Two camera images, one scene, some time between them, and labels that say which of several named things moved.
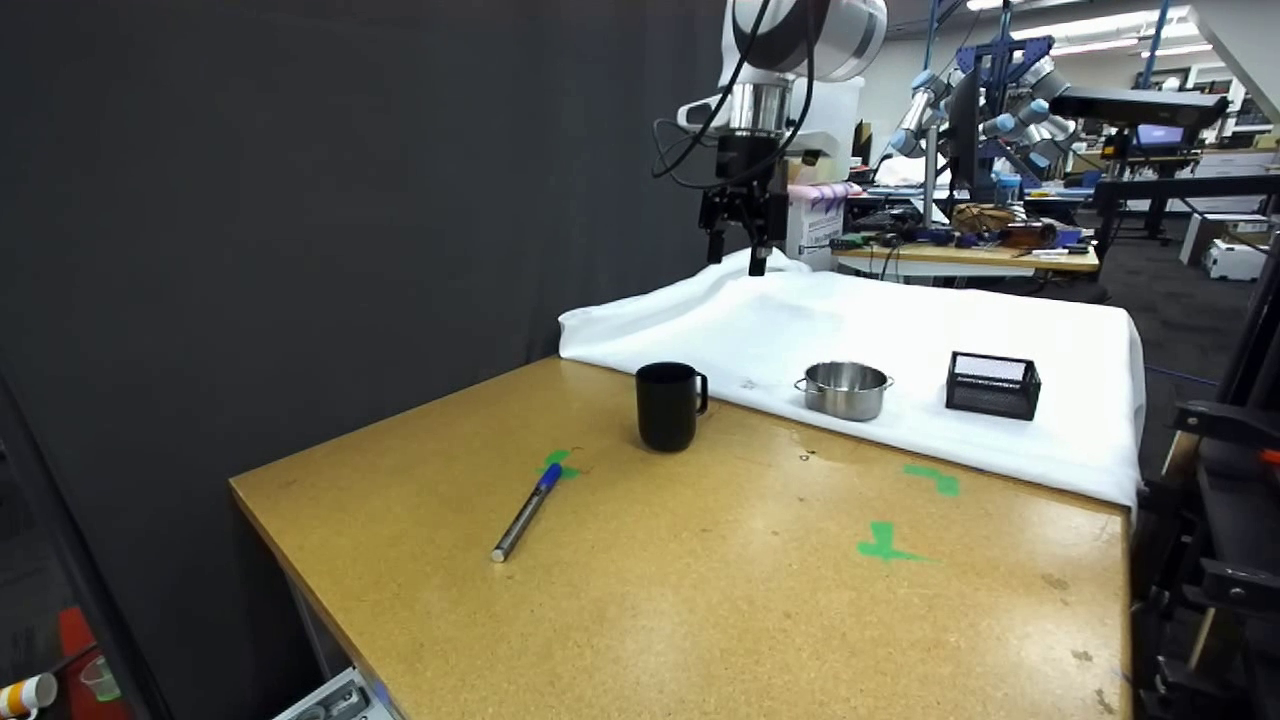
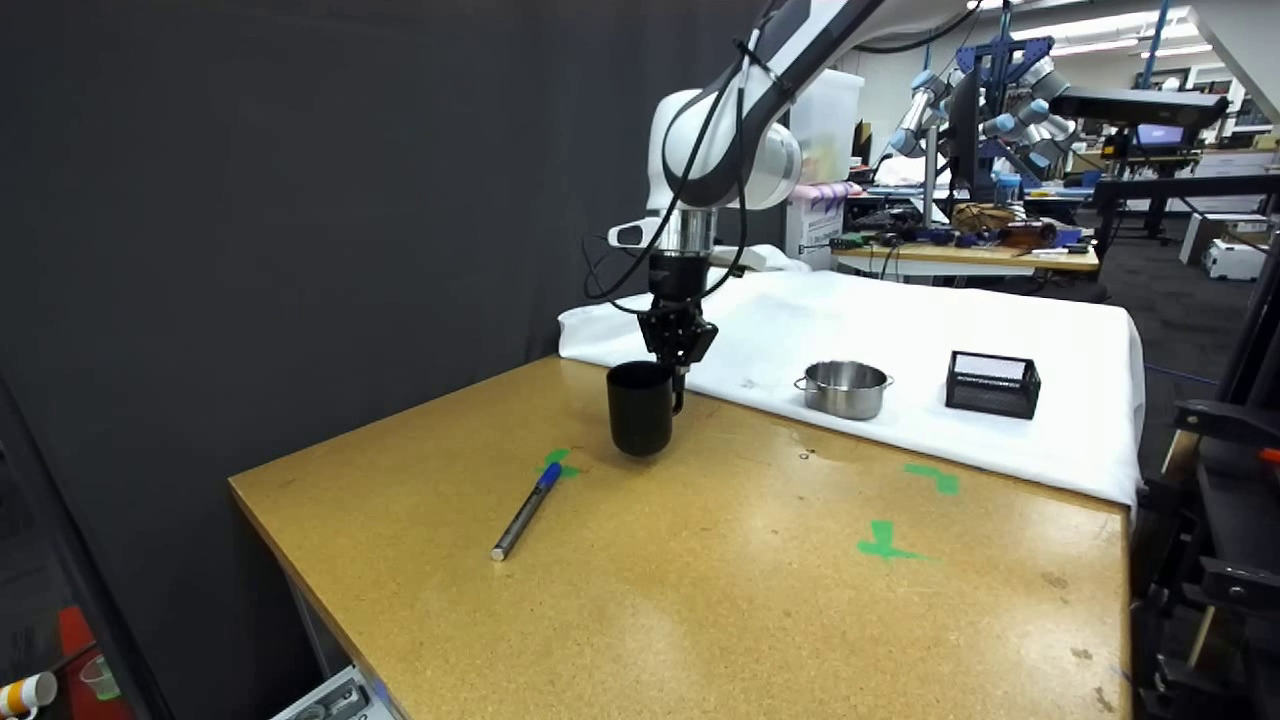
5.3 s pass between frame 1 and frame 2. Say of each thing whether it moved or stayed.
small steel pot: stayed
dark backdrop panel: stayed
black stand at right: stayed
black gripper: moved
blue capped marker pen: stayed
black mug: moved
